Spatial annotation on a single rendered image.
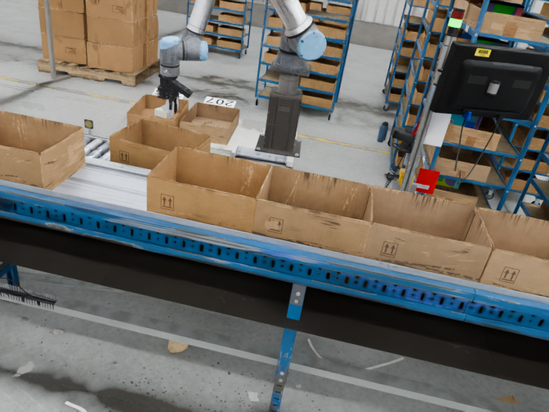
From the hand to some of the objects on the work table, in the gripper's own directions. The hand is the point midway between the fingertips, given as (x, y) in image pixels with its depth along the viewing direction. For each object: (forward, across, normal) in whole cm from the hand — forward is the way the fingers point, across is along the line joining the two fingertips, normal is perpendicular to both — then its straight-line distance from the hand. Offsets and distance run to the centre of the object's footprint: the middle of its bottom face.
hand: (174, 114), depth 235 cm
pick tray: (+28, -42, -26) cm, 57 cm away
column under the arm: (+28, -41, +49) cm, 70 cm away
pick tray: (+29, -45, +6) cm, 53 cm away
